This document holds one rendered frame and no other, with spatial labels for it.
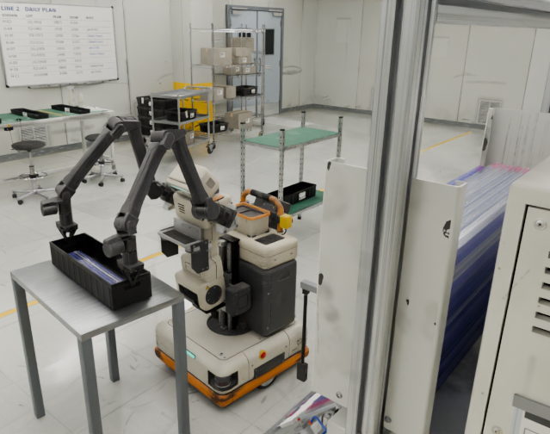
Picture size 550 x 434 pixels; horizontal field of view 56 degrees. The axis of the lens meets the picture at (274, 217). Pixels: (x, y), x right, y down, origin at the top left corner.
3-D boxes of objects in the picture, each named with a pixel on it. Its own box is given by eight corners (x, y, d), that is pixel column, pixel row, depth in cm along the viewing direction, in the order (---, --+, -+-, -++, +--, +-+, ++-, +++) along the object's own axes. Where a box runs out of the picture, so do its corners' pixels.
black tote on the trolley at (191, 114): (182, 122, 729) (182, 112, 725) (164, 120, 741) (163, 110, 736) (197, 118, 764) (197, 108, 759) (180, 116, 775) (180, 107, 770)
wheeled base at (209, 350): (239, 317, 346) (239, 283, 337) (311, 358, 304) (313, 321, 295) (151, 358, 301) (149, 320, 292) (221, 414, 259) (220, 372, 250)
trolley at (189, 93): (151, 161, 745) (146, 90, 711) (186, 149, 823) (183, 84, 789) (182, 165, 725) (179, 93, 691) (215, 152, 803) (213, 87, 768)
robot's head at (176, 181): (197, 175, 263) (180, 157, 252) (224, 184, 249) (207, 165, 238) (181, 198, 259) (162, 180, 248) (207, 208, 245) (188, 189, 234)
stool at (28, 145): (4, 199, 574) (-5, 143, 553) (48, 189, 612) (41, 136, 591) (27, 208, 545) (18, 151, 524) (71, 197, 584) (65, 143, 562)
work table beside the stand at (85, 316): (116, 376, 290) (102, 244, 263) (190, 445, 244) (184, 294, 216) (33, 415, 260) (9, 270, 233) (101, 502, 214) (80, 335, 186)
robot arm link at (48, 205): (71, 192, 230) (64, 183, 235) (43, 196, 223) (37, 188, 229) (71, 215, 235) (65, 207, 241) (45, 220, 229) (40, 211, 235)
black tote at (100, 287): (151, 296, 213) (150, 271, 209) (114, 311, 201) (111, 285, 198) (87, 253, 251) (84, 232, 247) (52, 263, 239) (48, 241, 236)
